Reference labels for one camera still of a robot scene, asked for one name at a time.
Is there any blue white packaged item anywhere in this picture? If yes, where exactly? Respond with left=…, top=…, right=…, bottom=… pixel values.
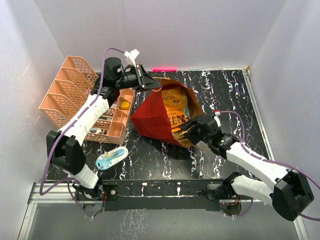
left=95, top=146, right=129, bottom=171

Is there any red brown paper bag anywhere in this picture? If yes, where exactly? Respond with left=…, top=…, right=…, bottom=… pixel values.
left=131, top=77, right=204, bottom=148

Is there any orange honey dijon chip bag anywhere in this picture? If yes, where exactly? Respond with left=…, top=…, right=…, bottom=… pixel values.
left=161, top=86, right=185, bottom=132

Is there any peach plastic file organizer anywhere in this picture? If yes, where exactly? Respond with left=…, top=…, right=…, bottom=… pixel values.
left=39, top=56, right=135, bottom=145

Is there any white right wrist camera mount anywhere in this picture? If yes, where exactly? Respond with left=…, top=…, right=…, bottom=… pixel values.
left=213, top=110, right=222, bottom=128

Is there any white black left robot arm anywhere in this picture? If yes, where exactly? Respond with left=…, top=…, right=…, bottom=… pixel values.
left=46, top=57, right=161, bottom=200

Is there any pink tape strip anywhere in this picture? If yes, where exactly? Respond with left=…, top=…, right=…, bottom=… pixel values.
left=152, top=67, right=177, bottom=72

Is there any yellow item in organizer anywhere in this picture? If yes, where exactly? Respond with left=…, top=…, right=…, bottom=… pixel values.
left=118, top=100, right=131, bottom=111

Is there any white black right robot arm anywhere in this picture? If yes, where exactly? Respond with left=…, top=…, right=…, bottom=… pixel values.
left=179, top=114, right=315, bottom=222

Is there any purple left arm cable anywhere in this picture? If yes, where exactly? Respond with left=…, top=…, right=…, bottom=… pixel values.
left=39, top=47, right=127, bottom=218

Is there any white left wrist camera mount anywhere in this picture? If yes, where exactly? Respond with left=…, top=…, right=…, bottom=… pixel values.
left=124, top=49, right=140, bottom=67

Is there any gold teal kettle chips bag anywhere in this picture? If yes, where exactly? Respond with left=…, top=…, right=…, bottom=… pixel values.
left=172, top=87, right=191, bottom=142

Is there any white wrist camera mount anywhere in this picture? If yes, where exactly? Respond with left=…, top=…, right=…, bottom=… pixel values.
left=124, top=49, right=140, bottom=67
left=213, top=110, right=222, bottom=128

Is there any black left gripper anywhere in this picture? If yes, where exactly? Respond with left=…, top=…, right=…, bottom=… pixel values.
left=115, top=64, right=161, bottom=93

